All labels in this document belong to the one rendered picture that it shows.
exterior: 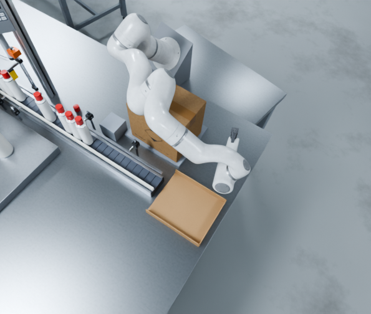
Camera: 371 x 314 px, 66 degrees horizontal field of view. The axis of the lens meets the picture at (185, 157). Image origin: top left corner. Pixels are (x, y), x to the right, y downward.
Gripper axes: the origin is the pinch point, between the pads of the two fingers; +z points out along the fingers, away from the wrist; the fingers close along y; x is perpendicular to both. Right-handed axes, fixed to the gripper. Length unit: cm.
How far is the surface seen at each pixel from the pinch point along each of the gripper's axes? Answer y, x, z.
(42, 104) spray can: 3, 95, -8
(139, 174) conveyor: -19.8, 41.3, -18.9
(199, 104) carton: 9.5, 18.9, 7.1
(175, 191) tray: -26.3, 22.5, -19.7
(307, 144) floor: -89, -67, 109
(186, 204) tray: -28.1, 15.3, -24.5
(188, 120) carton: 7.2, 21.4, -3.3
